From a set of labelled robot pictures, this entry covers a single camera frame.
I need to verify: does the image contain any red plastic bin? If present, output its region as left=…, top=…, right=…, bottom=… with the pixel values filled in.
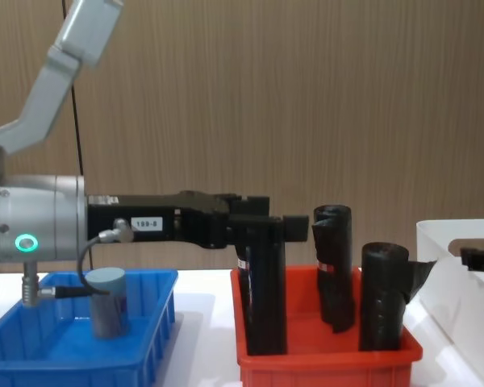
left=230, top=264, right=424, bottom=387

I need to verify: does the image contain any white plastic bin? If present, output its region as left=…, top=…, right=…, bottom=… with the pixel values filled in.
left=403, top=218, right=484, bottom=387

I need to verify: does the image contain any thin black hanging cable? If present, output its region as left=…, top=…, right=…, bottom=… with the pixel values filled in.
left=61, top=0, right=85, bottom=179

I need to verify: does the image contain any dark cable with silver plugs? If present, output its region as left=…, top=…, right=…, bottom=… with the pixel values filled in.
left=20, top=218, right=140, bottom=310

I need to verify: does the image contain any loosely wound black bag roll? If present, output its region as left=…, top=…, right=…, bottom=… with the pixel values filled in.
left=311, top=204, right=357, bottom=335

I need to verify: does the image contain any grey-blue bag roll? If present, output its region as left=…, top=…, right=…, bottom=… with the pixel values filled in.
left=88, top=268, right=127, bottom=340

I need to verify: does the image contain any blue plastic bin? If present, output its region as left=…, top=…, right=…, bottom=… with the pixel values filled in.
left=0, top=268, right=180, bottom=387

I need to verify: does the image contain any black bag roll with loose flap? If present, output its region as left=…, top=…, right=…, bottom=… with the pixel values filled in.
left=357, top=241, right=437, bottom=353

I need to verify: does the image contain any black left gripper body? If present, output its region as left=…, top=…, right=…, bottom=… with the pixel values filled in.
left=86, top=189, right=243, bottom=250

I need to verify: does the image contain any white table cloth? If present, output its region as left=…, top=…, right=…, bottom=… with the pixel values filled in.
left=0, top=265, right=477, bottom=387

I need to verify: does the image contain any black bag roll with label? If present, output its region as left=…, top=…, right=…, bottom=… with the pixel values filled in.
left=235, top=225, right=289, bottom=357

